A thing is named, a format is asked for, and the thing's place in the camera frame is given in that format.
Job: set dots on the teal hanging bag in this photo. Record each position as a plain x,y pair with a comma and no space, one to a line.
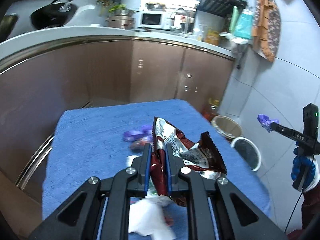
243,27

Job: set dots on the dark red sleeve forearm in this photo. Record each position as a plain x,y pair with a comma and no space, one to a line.
310,207

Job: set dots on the blue terry towel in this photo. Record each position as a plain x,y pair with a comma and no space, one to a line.
90,142

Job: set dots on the brown kitchen cabinet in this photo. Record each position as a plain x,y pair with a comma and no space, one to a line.
40,82

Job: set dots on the cooking oil bottle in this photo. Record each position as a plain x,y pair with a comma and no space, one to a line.
211,109

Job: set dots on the yellow detergent bottle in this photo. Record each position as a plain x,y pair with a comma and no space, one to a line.
212,37

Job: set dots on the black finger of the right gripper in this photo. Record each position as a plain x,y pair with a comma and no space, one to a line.
287,132

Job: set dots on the white microwave oven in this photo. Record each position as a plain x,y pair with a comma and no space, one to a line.
152,19

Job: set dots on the dark red clear wrapper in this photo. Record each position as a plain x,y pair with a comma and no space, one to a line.
138,146

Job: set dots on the red white snack bag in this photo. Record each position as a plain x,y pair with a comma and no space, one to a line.
202,157

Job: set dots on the white tissue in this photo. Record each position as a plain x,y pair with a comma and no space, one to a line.
147,218

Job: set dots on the beige trash bin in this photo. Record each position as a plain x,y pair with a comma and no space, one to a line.
226,127

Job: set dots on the white rimmed trash bin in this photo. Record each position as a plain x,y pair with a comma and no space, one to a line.
248,151

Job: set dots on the purple plastic wrapper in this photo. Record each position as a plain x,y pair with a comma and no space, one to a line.
137,134

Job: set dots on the black frying pan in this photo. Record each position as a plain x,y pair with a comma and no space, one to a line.
55,14

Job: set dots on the purple candy wrapper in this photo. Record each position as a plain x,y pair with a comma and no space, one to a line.
265,121

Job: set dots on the blue white gloved hand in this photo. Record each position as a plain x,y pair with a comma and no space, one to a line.
305,164

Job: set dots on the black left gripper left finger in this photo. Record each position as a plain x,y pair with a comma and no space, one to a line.
99,209

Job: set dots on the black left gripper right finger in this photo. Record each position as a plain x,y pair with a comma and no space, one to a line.
216,208

